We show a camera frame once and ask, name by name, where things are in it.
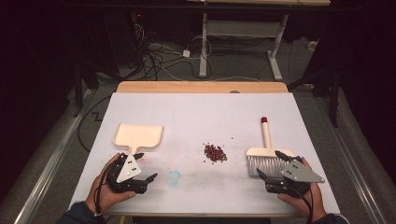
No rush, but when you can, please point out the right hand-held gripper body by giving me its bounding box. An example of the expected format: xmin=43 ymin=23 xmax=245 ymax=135
xmin=264 ymin=154 xmax=327 ymax=198

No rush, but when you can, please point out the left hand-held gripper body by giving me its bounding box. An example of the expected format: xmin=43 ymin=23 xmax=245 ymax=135
xmin=106 ymin=151 xmax=149 ymax=195

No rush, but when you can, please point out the person's right hand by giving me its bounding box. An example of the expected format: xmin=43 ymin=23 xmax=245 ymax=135
xmin=276 ymin=156 xmax=329 ymax=223

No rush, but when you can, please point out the person's left hand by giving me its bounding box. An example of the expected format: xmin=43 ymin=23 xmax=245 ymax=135
xmin=85 ymin=151 xmax=137 ymax=215

